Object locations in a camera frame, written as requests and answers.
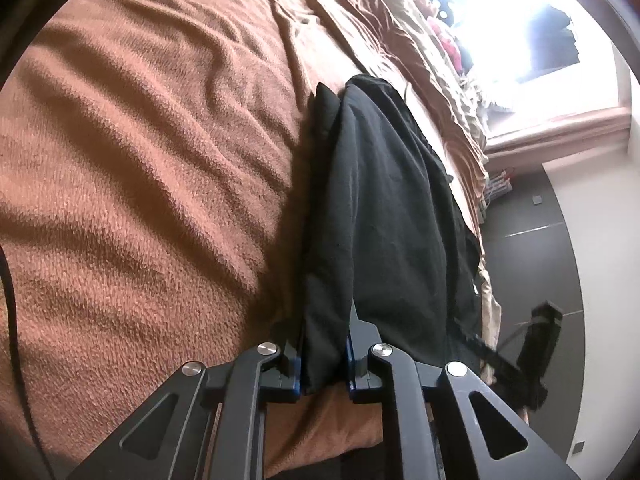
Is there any black cable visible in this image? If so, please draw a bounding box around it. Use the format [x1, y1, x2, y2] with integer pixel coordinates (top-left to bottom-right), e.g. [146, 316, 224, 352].
[0, 246, 57, 480]

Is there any brown bed blanket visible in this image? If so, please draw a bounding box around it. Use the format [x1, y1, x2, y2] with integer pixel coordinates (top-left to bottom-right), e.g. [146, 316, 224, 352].
[0, 0, 490, 480]

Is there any black button-up shirt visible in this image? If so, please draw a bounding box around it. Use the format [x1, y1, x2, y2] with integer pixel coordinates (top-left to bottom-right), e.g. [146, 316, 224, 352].
[303, 75, 482, 392]

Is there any right pink curtain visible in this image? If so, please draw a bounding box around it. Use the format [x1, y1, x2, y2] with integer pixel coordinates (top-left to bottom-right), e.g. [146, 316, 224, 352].
[484, 107, 631, 174]

